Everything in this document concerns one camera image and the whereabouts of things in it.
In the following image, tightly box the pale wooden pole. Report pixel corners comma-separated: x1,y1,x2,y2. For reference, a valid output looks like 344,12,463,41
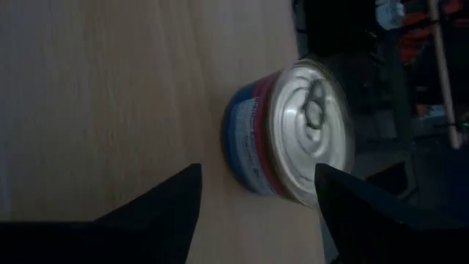
427,0,463,150

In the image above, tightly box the blue Wild Planet salmon can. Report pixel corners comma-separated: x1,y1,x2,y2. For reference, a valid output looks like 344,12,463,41
221,58,355,208

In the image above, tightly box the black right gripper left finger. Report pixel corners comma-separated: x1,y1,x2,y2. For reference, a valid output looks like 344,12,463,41
95,164,204,228

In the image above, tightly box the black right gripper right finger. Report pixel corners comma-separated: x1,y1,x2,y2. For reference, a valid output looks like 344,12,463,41
314,164,451,228

